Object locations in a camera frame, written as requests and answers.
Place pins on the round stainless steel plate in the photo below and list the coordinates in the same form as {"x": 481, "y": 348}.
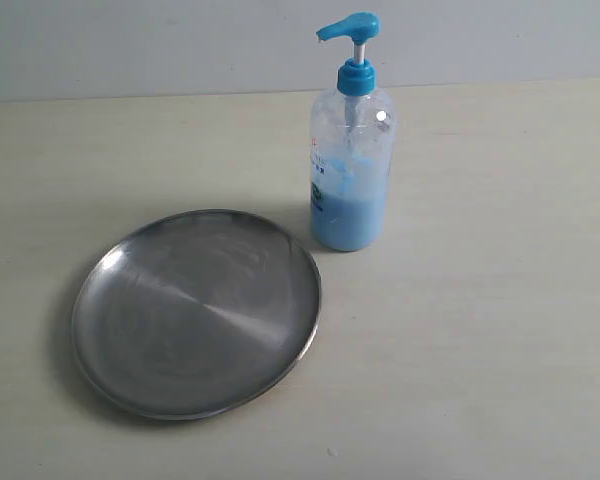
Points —
{"x": 195, "y": 314}

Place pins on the blue pump soap bottle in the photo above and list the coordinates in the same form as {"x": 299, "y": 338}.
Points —
{"x": 352, "y": 132}

